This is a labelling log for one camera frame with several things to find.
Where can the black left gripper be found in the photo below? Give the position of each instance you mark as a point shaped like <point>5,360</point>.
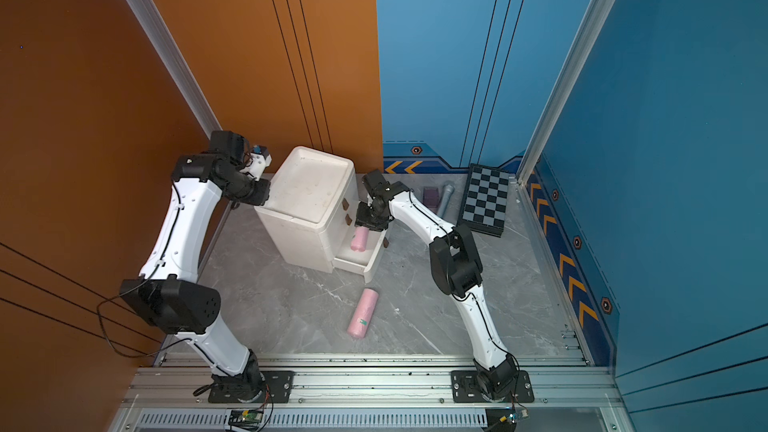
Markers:
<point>264,196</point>

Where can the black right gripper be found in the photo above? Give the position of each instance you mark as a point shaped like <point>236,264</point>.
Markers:
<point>361,218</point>

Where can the pink roll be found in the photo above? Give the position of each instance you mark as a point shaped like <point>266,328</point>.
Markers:
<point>360,239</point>
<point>361,318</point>

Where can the white bottom drawer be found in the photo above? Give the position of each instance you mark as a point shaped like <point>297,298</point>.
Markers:
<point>366,263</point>

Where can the white plastic drawer cabinet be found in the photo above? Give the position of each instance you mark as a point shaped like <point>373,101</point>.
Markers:
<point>310,195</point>

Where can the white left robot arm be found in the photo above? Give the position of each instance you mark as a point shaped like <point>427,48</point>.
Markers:
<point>167,294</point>

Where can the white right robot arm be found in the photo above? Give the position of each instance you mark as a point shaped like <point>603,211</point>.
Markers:
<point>456,269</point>

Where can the purple small block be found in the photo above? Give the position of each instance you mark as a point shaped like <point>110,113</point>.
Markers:
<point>431,197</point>

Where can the grey microphone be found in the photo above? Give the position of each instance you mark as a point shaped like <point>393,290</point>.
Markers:
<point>445,197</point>

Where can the black white chessboard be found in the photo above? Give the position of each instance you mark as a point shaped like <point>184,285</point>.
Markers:
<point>485,200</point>

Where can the green circuit board left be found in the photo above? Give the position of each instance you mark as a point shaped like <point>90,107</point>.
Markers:
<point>246,420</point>

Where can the green circuit board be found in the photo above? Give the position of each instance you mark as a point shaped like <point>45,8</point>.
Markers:
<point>513,418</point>
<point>246,420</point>

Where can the green circuit board right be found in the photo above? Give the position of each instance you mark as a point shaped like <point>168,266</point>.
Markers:
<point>513,418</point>

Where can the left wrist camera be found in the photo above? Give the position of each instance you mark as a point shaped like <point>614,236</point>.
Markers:
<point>259,160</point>

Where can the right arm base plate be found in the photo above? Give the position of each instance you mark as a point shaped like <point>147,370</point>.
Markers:
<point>469,386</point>

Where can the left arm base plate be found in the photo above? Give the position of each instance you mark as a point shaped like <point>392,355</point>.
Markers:
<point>270,386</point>

